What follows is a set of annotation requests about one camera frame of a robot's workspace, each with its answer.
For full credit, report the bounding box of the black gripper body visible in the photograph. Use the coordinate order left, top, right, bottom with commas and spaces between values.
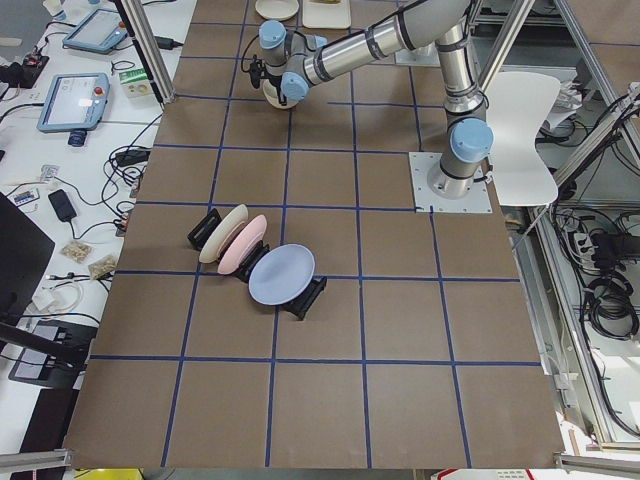
262, 71, 284, 96

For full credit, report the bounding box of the white ceramic bowl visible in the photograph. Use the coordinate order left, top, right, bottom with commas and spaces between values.
262, 81, 298, 110

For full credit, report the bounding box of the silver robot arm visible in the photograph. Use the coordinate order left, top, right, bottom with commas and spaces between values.
247, 0, 493, 181

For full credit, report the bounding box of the white round plate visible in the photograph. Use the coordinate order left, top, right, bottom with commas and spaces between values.
254, 0, 300, 21

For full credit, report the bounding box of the white rectangular tray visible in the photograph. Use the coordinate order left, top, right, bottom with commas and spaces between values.
302, 0, 351, 29

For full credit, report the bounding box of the black power adapter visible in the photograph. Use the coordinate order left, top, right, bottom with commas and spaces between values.
154, 36, 183, 50

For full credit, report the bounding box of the cream plate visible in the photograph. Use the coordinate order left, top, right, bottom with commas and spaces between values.
199, 204, 249, 264

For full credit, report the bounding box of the green white carton box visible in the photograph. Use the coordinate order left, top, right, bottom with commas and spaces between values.
118, 68, 153, 98

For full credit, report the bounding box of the pink plate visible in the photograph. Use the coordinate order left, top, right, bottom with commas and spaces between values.
217, 214, 267, 275

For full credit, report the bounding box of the blue teach pendant far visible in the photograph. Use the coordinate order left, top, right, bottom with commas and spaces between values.
62, 8, 128, 54

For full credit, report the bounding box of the blue teach pendant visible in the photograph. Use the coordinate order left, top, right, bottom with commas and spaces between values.
37, 72, 110, 133
62, 8, 128, 54

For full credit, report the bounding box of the blue plate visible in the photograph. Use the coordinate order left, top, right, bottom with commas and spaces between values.
248, 244, 315, 306

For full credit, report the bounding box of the blue teach pendant near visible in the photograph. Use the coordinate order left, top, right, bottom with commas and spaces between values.
37, 72, 110, 133

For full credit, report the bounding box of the black dish rack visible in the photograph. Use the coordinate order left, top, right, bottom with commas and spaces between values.
187, 209, 327, 320

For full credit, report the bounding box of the white plastic chair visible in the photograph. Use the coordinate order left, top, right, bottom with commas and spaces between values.
486, 71, 560, 207

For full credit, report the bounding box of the black phone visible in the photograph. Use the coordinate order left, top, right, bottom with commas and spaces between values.
48, 189, 77, 222

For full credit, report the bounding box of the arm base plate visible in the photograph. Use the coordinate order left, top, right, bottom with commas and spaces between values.
395, 43, 440, 68
408, 152, 492, 214

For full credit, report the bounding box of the aluminium frame post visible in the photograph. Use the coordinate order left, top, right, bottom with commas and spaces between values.
114, 0, 175, 105

